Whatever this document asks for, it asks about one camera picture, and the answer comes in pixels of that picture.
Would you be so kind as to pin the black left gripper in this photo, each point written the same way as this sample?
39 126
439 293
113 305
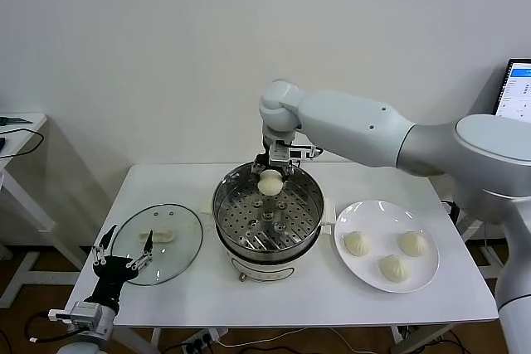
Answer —
110 279

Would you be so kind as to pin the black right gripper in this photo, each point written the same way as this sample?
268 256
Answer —
262 162

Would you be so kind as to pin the white steamed baozi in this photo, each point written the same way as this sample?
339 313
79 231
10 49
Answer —
394 268
270 186
413 243
357 243

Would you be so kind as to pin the round glass lid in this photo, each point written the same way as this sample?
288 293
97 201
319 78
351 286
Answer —
182 242

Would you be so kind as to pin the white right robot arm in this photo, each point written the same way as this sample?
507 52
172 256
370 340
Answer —
352 130

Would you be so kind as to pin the steel perforated steamer basket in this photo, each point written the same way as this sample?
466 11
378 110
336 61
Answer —
232 200

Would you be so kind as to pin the white round plate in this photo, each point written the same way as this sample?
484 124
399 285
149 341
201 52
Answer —
373 213

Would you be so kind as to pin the white power strip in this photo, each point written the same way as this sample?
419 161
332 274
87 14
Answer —
203 337

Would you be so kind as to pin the small black device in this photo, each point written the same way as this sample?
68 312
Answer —
1 144

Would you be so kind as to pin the green and black tool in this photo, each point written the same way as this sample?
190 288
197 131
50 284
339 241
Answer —
12 120

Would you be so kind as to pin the white side desk with laptop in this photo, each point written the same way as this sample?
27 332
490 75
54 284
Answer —
489 258

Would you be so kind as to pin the grey open laptop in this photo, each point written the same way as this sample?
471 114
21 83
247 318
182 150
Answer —
516 88

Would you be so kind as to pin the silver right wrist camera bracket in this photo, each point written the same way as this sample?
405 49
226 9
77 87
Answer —
279 154

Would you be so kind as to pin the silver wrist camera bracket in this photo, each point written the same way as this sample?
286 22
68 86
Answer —
279 154
85 314

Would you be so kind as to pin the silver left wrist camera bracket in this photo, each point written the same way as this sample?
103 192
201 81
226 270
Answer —
85 314

